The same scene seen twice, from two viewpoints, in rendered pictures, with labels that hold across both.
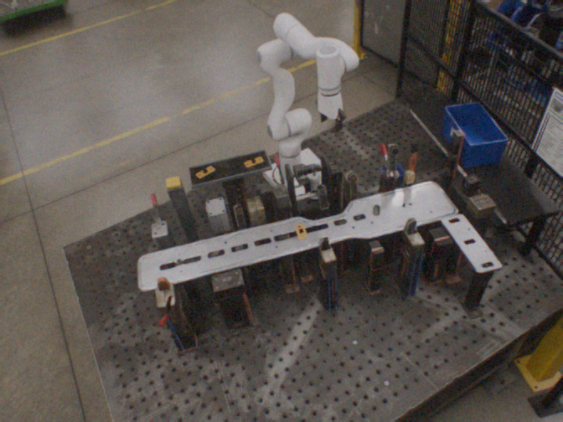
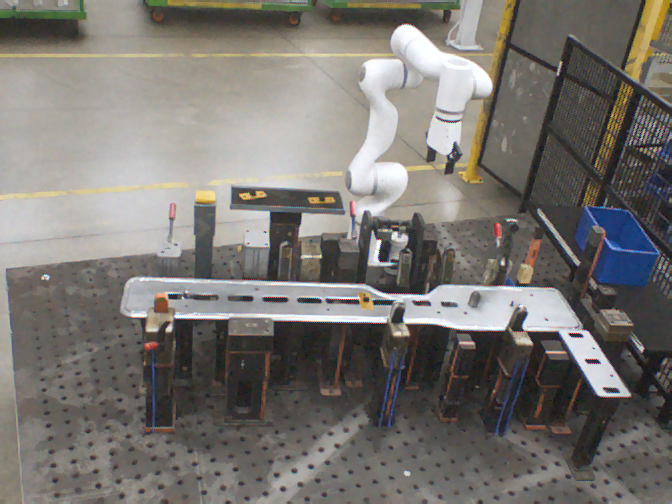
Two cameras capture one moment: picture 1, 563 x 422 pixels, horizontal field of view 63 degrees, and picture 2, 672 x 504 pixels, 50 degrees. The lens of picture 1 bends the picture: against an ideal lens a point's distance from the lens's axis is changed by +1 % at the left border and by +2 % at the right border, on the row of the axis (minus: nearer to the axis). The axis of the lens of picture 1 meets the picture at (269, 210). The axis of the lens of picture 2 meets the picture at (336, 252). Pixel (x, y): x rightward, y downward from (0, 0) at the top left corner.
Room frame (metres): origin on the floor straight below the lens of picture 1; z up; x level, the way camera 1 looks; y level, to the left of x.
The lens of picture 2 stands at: (-0.52, 0.13, 2.24)
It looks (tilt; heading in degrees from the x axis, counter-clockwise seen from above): 31 degrees down; 356
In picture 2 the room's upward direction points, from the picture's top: 8 degrees clockwise
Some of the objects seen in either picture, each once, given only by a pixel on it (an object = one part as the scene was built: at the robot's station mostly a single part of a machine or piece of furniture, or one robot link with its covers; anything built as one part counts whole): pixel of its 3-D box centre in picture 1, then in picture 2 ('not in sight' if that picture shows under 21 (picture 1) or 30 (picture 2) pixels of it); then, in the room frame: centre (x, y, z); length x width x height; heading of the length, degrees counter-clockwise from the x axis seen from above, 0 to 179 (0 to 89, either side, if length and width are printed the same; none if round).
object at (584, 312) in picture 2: (456, 216); (577, 346); (1.35, -0.85, 0.85); 0.12 x 0.03 x 0.30; 7
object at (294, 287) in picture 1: (286, 259); (333, 342); (1.26, -0.04, 0.84); 0.17 x 0.06 x 0.29; 7
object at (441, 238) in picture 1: (435, 256); (541, 385); (1.15, -0.68, 0.84); 0.11 x 0.10 x 0.28; 7
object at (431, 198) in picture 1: (296, 234); (359, 303); (1.26, -0.10, 1.00); 1.38 x 0.22 x 0.02; 97
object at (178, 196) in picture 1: (186, 218); (203, 258); (1.55, 0.41, 0.92); 0.08 x 0.08 x 0.44; 7
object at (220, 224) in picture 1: (224, 237); (252, 292); (1.40, 0.23, 0.90); 0.13 x 0.10 x 0.41; 7
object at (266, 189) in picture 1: (271, 218); (323, 287); (1.48, 0.00, 0.90); 0.05 x 0.05 x 0.40; 7
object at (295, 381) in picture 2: (258, 265); (291, 340); (1.25, 0.09, 0.84); 0.13 x 0.11 x 0.29; 7
